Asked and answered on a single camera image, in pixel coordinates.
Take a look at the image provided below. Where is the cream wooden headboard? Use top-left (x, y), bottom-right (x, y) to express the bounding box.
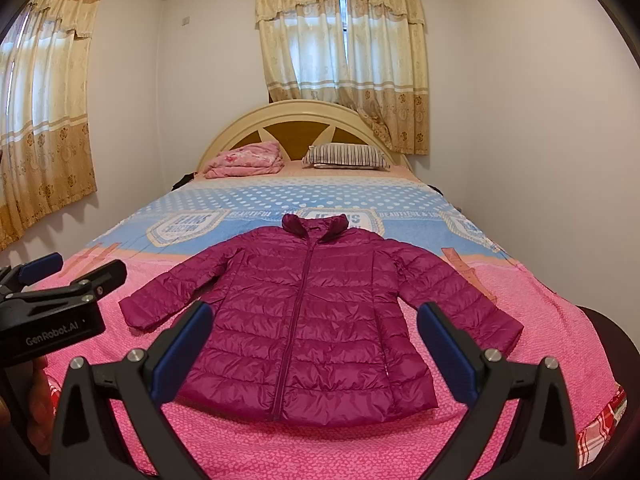
top-left (198, 100), bottom-right (412, 171)

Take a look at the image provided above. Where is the beige window curtain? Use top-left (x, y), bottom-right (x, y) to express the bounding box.
top-left (1, 0), bottom-right (100, 247)
top-left (255, 0), bottom-right (430, 155)

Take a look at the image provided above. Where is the folded pink blanket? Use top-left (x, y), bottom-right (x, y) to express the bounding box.
top-left (201, 141), bottom-right (284, 179)

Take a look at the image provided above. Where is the beige window curtain left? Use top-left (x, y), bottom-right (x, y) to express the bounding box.
top-left (1, 0), bottom-right (100, 247)

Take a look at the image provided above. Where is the person's left hand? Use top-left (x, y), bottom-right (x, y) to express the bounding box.
top-left (22, 356), bottom-right (54, 456)

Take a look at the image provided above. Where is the striped pillow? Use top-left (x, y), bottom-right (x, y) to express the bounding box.
top-left (302, 143), bottom-right (390, 170)

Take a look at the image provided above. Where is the magenta puffer jacket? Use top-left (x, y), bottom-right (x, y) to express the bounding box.
top-left (120, 214), bottom-right (523, 427)

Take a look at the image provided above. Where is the beige window curtain centre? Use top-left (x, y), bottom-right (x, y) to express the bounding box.
top-left (255, 0), bottom-right (430, 155)

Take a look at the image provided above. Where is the pink and blue bedspread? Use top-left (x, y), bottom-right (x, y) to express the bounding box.
top-left (47, 166), bottom-right (628, 479)

